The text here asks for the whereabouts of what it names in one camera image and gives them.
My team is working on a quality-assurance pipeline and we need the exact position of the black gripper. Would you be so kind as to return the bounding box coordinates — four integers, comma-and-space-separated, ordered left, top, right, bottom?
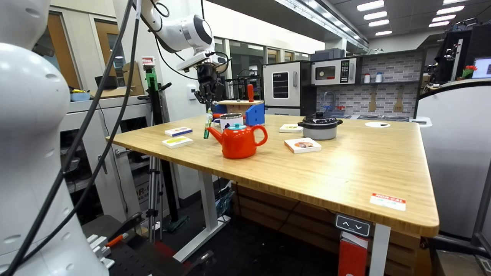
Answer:
195, 62, 227, 114

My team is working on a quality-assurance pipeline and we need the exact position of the green marker pen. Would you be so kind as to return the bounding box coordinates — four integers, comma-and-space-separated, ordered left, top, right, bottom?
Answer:
203, 111, 214, 141

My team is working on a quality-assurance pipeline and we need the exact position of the white steel mug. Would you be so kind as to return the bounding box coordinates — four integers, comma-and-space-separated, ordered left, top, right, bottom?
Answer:
212, 112, 247, 132

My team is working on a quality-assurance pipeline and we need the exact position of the blue wooden toy toolbox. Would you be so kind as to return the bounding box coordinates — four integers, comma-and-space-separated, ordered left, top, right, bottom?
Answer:
211, 98, 267, 128

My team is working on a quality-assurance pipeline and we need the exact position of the white book with yellow print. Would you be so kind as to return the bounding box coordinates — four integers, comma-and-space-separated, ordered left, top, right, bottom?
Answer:
161, 135, 195, 151

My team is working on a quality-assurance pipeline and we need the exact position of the red teapot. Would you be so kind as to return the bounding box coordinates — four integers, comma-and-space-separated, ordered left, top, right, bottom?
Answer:
206, 124, 270, 161

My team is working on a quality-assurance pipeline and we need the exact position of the black pole with green clamp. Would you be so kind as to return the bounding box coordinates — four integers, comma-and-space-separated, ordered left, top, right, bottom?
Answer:
143, 55, 181, 232

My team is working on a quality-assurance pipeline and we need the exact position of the white toy oven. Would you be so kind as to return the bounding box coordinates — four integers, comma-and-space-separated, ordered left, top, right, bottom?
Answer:
261, 60, 304, 117

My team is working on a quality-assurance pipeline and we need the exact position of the brown cardboard piece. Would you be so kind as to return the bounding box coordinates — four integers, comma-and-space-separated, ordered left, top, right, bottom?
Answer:
122, 60, 146, 97

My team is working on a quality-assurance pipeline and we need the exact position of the small green white card book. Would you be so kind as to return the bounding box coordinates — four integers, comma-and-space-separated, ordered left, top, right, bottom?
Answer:
278, 123, 304, 135

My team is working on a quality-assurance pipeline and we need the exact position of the white storage cabinet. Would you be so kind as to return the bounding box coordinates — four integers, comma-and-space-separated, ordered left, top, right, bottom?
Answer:
60, 95, 155, 227

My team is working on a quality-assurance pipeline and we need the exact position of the white table leg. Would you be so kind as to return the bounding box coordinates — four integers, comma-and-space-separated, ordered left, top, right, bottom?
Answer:
172, 170, 232, 264
369, 223, 393, 276

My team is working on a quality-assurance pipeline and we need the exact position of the white orange numbers book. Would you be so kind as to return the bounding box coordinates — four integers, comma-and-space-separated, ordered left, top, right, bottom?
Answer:
284, 137, 324, 155

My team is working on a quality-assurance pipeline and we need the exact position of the black bowl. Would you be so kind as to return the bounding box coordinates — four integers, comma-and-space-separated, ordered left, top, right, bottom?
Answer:
94, 75, 120, 92

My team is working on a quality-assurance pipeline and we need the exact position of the silver tripod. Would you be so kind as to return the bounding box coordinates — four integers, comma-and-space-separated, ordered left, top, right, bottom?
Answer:
145, 155, 166, 244

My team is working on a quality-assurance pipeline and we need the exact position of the grey pot with black lid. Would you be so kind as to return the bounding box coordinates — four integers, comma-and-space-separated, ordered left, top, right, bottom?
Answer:
298, 115, 344, 141

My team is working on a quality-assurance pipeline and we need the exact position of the white toy microwave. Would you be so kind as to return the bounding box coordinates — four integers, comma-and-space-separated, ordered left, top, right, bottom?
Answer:
310, 57, 359, 88

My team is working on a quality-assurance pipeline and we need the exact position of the table height control panel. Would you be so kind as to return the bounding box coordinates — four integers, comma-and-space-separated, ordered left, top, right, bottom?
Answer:
335, 213, 372, 238

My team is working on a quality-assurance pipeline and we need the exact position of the red white table sticker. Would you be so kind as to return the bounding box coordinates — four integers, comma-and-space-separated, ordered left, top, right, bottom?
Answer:
369, 192, 409, 213

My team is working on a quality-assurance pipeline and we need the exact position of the red box under table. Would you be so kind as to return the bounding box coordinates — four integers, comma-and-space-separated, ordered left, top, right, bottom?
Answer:
336, 232, 370, 276

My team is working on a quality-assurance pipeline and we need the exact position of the white rounded partition panel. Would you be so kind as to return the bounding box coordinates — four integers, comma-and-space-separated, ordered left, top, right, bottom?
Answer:
413, 80, 491, 243

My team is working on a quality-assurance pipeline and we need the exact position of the computer monitor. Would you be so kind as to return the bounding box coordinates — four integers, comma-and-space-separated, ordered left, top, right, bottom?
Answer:
471, 57, 491, 82

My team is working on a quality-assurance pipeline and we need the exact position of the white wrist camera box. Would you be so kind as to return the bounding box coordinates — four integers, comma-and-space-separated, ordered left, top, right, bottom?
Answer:
175, 51, 212, 71

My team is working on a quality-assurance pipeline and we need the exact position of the orange handled tool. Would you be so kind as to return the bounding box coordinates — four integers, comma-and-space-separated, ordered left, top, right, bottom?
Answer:
105, 232, 135, 250

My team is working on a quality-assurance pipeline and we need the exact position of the silver metal mount bracket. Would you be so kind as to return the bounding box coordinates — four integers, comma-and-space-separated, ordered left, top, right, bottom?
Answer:
85, 233, 117, 272

